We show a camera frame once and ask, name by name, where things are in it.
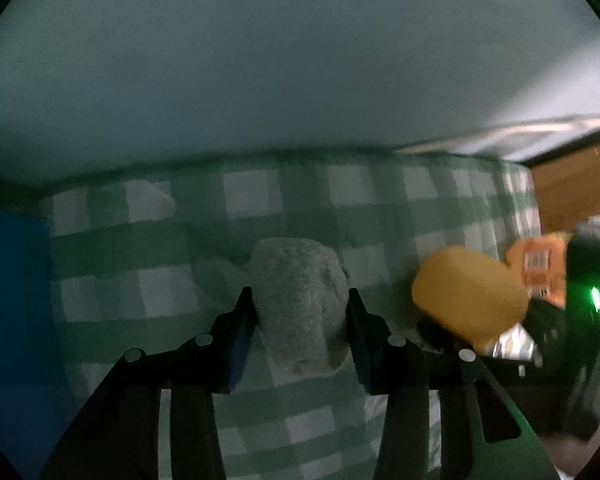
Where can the green checked cloth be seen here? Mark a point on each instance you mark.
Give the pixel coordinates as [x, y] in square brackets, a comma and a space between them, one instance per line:
[180, 250]

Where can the blue-edged cardboard box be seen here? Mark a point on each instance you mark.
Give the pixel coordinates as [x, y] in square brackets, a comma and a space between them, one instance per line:
[10, 310]

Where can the yellow rubber duck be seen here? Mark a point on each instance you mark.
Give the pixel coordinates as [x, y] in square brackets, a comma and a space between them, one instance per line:
[467, 290]

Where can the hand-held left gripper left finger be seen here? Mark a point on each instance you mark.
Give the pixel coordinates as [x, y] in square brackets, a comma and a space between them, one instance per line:
[239, 355]

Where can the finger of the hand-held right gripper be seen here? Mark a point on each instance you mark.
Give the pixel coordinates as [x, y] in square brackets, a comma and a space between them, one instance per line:
[437, 335]
[550, 332]

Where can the wooden nightstand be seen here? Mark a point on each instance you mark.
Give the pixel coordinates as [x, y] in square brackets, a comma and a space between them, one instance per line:
[575, 195]

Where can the orange juice bottle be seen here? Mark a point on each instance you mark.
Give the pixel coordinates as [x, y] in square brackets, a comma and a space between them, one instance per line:
[537, 260]

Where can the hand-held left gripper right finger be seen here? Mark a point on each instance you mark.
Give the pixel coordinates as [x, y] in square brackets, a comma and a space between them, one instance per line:
[360, 360]

